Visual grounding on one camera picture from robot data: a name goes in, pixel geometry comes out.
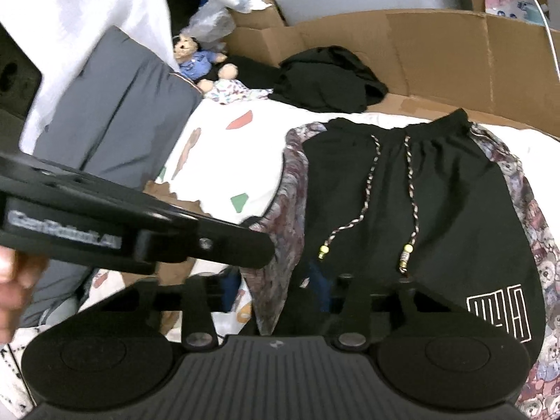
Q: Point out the person's left hand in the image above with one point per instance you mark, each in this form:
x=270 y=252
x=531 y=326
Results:
x=17 y=297

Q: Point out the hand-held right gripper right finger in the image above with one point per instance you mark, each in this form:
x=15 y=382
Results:
x=354 y=310

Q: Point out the crumpled black garment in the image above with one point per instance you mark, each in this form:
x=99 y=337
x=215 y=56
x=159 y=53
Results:
x=323 y=78

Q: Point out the clear plastic bag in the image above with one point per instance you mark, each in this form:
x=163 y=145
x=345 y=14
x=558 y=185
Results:
x=212 y=22

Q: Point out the grey folded garment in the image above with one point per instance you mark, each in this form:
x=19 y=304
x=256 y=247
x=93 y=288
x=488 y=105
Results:
x=109 y=109

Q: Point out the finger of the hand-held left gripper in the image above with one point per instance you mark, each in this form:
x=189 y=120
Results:
x=227 y=245

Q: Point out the floral patterned cloth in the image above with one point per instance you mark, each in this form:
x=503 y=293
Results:
x=232 y=92

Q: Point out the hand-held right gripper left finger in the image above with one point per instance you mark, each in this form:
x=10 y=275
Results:
x=201 y=310

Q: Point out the teddy bear in blue shirt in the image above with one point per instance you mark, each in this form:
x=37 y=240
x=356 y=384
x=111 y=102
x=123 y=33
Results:
x=197 y=63

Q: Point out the dark flat cloth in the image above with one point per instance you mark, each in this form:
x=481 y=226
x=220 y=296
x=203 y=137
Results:
x=251 y=68

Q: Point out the brown cardboard sheet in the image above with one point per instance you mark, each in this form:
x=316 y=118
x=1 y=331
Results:
x=437 y=52

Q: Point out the black shorts with bear-print sides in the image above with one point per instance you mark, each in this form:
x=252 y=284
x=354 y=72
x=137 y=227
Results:
x=437 y=192

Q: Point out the cream bear-print blanket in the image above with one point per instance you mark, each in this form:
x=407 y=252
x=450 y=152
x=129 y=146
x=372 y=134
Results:
x=218 y=148

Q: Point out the pink tissue packet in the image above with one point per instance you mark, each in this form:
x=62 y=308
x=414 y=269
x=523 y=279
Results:
x=512 y=4

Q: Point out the white garment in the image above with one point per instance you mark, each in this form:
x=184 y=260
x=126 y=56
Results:
x=87 y=8

